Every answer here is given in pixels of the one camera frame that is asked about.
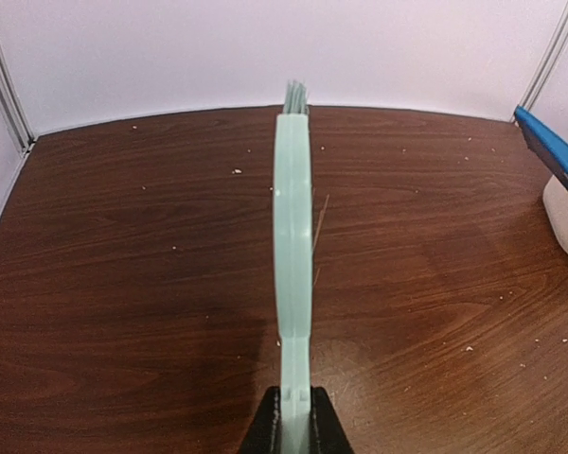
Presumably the green hand brush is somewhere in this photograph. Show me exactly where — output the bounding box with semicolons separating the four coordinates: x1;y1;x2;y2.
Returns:
273;80;313;453

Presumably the left aluminium frame post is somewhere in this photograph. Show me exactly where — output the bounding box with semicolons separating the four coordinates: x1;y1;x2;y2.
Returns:
0;45;37;155

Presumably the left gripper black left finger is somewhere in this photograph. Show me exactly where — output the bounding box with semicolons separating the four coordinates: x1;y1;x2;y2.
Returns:
239;386;281;454

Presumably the blue plastic dustpan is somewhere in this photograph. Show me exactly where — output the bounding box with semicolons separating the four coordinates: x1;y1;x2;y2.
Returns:
514;106;568;192

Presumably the right aluminium frame post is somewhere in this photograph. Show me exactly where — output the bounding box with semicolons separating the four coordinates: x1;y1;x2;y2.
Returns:
518;1;568;131

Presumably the aluminium frame post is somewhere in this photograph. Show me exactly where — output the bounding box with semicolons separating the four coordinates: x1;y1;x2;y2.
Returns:
0;45;37;155
518;1;568;131

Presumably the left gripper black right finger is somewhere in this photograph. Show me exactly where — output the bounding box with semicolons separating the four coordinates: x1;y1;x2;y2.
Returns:
310;387;354;454

